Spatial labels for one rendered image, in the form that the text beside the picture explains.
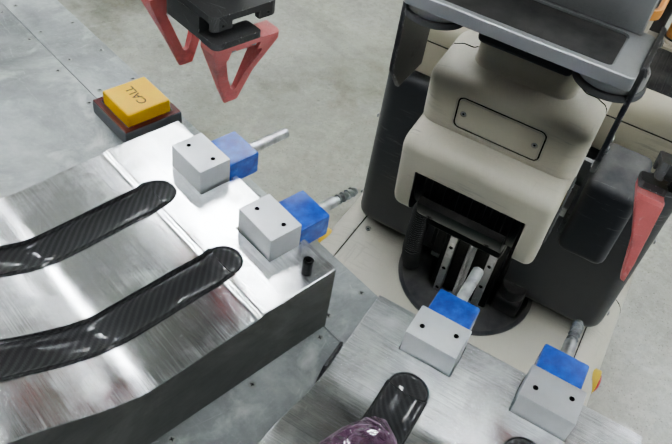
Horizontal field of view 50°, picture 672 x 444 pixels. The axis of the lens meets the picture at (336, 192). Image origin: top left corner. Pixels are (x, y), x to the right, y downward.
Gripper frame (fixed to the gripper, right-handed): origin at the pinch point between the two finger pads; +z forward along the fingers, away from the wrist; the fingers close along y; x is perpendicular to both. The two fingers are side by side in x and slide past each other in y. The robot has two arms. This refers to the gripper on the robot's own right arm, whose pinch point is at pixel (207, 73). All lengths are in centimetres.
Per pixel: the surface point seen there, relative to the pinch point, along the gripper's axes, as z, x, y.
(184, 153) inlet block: 9.4, -1.8, -1.0
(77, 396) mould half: 11.4, -22.4, 15.5
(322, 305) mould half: 16.9, 1.2, 17.6
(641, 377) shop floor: 100, 99, 38
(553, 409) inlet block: 12.8, 7.1, 39.2
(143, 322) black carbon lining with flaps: 13.4, -14.4, 11.4
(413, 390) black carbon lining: 16.0, 0.9, 29.7
